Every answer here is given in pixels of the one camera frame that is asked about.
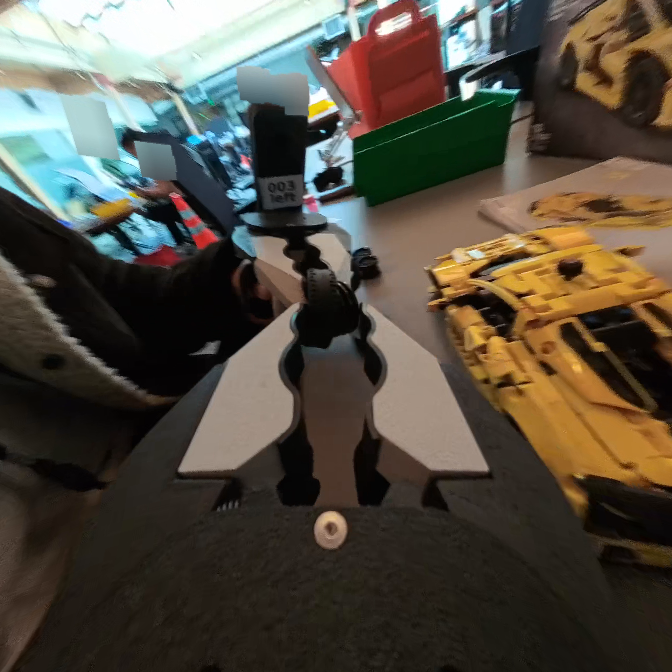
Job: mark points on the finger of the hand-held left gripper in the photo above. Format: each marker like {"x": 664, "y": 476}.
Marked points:
{"x": 273, "y": 267}
{"x": 336, "y": 254}

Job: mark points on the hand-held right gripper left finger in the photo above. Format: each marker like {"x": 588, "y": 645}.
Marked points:
{"x": 236, "y": 420}

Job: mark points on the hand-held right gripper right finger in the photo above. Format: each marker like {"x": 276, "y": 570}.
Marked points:
{"x": 425, "y": 420}

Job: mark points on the black toy car tyre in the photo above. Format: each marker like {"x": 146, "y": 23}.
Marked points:
{"x": 330, "y": 320}

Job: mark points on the yellow toy brick car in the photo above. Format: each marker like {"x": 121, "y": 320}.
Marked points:
{"x": 551, "y": 315}

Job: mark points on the grey desk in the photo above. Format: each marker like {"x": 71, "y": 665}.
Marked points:
{"x": 420, "y": 220}

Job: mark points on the person's left hand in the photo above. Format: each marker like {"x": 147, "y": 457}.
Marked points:
{"x": 240, "y": 283}

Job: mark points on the black lumpy object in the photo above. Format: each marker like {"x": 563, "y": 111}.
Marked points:
{"x": 328, "y": 178}

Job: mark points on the black pillar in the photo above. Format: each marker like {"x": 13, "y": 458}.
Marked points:
{"x": 199, "y": 178}

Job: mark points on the orange striped traffic cone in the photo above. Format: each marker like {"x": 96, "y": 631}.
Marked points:
{"x": 197, "y": 228}

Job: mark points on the grey tilted stand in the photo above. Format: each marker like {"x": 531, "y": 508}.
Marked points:
{"x": 330, "y": 84}

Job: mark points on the green plastic bin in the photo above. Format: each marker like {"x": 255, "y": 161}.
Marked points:
{"x": 430, "y": 152}

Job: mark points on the yellow plastic tray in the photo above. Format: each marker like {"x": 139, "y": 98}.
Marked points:
{"x": 113, "y": 209}

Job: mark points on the brown fleece-lined jacket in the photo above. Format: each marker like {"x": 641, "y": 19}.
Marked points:
{"x": 52, "y": 325}

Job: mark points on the grey shirt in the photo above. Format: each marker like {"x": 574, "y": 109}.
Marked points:
{"x": 42, "y": 525}

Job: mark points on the dark office chair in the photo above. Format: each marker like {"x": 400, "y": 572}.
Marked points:
{"x": 504, "y": 63}

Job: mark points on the large car print booklet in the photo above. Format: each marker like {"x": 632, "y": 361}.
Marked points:
{"x": 577, "y": 178}

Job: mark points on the toy car set box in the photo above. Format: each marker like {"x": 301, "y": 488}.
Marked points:
{"x": 577, "y": 131}

